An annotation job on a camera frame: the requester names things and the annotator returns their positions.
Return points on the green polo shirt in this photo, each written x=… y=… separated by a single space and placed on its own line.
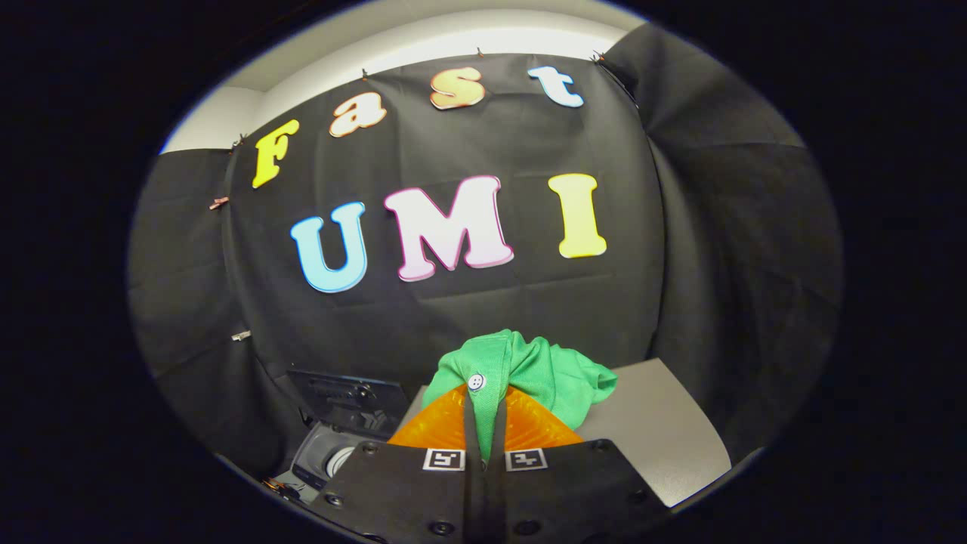
x=559 y=378

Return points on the silver clip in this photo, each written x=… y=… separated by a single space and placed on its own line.
x=241 y=335

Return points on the black backdrop cloth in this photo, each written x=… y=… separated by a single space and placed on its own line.
x=468 y=317

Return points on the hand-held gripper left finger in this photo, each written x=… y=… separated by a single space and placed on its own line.
x=408 y=499

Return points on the dark grey washing machine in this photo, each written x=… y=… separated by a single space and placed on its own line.
x=340 y=408

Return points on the row of black clips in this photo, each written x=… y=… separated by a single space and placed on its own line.
x=364 y=74

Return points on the copper clip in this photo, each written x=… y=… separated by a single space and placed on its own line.
x=219 y=202

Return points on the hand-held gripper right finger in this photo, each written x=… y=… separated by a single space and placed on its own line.
x=574 y=499

